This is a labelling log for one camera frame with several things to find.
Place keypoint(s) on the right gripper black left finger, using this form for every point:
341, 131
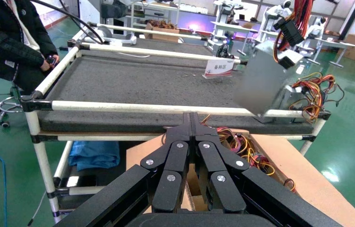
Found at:
177, 156

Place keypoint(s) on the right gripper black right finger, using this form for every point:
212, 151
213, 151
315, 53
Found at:
210, 156

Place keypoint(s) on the black handheld controller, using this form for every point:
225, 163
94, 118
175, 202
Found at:
52, 59

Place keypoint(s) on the cardboard box with dividers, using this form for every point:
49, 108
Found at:
305, 175

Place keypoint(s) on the person's hand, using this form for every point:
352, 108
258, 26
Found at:
46, 66

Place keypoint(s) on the blue cloth bundle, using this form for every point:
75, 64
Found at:
94, 155

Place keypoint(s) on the white and red sign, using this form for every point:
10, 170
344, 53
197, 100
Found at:
218, 67

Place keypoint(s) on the dark grey foam mat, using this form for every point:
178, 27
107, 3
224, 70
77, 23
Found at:
117, 81

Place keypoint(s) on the small black device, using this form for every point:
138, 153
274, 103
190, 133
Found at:
224, 51

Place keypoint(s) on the white machine base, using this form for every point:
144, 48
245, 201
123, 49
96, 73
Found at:
127, 40

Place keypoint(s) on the white humanoid robot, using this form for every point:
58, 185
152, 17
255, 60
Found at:
224, 12
272, 14
316, 31

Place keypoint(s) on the white workshop table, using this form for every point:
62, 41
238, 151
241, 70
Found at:
337, 44

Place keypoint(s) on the chrome wheeled stool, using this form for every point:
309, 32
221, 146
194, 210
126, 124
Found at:
14, 94

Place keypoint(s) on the person in black jacket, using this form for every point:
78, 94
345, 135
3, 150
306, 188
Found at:
2, 47

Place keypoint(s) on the white pipe cart frame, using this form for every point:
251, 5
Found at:
102, 107

